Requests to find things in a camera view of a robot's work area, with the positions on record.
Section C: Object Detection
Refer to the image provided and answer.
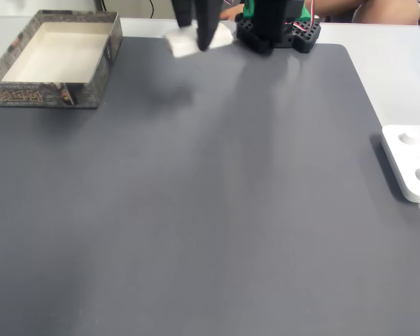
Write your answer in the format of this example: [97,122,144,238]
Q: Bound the white block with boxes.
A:
[164,20,235,60]

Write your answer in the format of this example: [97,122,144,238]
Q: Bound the patterned open cardboard box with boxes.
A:
[0,9,123,110]

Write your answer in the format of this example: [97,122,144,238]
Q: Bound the person's hand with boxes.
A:
[220,5,246,21]

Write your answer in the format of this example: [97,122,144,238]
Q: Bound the person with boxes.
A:
[314,0,420,25]

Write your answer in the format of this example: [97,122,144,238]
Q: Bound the grey desk mat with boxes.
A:
[0,34,420,336]

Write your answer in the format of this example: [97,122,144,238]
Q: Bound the white square device with buttons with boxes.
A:
[381,124,420,204]

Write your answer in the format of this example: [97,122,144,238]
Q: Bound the red white servo cable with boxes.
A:
[293,0,319,31]

